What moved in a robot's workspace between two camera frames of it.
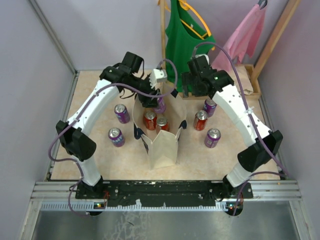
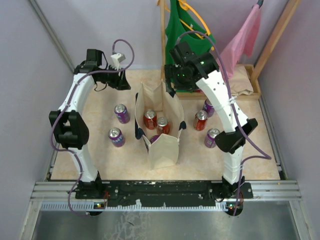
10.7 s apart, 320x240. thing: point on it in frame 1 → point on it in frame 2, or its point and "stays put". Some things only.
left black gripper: x=148 y=102 → x=120 y=82
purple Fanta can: x=117 y=137 stays put
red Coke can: x=150 y=118 stays put
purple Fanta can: x=209 y=106 stays put
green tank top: x=186 y=38 stays put
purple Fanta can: x=161 y=105 → x=153 y=138
